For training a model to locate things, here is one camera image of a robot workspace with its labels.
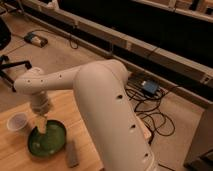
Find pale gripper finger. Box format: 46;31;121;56
35;116;47;134

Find green round plate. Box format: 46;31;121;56
27;120;67;157

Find grey rectangular block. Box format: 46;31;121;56
66;141;79;168

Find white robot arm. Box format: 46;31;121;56
14;60;159;171

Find black office chair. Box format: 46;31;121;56
0;16;33;93

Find blue power adapter box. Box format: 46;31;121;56
142;80;159;95

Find floor device with cable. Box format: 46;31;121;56
24;32;48;47

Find black floor cables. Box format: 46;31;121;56
124;74;177;144

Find long metal rail frame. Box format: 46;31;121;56
23;0;213;101

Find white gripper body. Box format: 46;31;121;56
30;92;50;115

